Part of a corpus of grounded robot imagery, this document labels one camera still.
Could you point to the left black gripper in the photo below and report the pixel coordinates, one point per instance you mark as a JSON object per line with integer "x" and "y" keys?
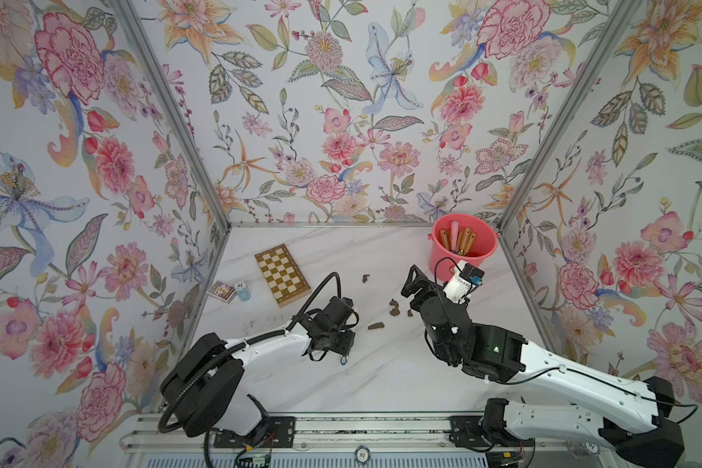
{"x": 349, "y": 344}

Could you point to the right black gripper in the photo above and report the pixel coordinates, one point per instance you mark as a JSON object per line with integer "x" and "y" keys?
{"x": 436, "y": 298}

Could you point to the pink plastic bucket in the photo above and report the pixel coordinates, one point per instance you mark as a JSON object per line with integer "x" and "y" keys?
{"x": 442, "y": 262}

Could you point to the yellow trowel wooden handle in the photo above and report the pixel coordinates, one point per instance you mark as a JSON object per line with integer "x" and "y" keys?
{"x": 444, "y": 237}

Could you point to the green trowel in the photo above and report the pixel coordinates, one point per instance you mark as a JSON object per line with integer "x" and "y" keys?
{"x": 470, "y": 243}

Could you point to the green hand fork wooden handle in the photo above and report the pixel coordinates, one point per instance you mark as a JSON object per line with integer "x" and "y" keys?
{"x": 461, "y": 240}

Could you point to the purple trowel pink handle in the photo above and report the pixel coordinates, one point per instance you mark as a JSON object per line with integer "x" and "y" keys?
{"x": 454, "y": 236}

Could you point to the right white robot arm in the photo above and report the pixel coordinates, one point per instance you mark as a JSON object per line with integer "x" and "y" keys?
{"x": 629, "y": 417}

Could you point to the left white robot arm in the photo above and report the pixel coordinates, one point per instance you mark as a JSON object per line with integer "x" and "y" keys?
{"x": 202, "y": 393}

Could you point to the soil clump centre table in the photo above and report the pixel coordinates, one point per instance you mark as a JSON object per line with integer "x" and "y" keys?
{"x": 395, "y": 308}

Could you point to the wooden chessboard box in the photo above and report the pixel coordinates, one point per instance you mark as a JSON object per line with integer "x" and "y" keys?
{"x": 282, "y": 275}

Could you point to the small blue patterned cup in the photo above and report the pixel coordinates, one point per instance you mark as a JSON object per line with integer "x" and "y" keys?
{"x": 242, "y": 290}

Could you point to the small card box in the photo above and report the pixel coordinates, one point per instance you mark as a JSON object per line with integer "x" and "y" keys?
{"x": 222, "y": 291}

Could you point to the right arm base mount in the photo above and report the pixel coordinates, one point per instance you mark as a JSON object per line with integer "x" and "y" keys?
{"x": 481, "y": 433}

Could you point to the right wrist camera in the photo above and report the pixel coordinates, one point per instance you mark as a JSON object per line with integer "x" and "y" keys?
{"x": 467, "y": 278}

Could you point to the aluminium front rail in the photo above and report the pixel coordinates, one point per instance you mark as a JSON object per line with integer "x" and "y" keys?
{"x": 354, "y": 440}

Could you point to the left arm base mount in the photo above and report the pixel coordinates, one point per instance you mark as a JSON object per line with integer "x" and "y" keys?
{"x": 272, "y": 432}

